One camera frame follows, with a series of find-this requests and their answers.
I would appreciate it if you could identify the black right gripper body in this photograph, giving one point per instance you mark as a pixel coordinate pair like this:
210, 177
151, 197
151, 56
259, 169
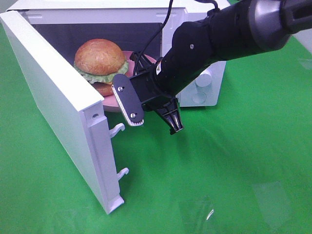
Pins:
152, 98

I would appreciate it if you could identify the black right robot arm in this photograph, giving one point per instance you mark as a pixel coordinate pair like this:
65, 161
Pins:
246, 28

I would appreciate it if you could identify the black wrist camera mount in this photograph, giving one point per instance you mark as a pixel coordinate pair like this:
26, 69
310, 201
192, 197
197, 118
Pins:
128, 100

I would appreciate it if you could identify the burger with lettuce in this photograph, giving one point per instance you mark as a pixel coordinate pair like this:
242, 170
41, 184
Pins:
98, 61

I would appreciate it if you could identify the round door release button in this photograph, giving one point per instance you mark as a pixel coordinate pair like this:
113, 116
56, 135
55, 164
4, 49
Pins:
199, 97

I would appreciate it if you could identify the clear tape patch centre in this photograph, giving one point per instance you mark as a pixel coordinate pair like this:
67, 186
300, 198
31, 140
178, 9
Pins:
197, 216

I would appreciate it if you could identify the pink round plate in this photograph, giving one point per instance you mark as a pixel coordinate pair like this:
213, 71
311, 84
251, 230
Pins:
110, 104

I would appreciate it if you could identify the white microwave door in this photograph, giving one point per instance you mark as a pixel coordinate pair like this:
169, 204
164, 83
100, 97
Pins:
71, 106

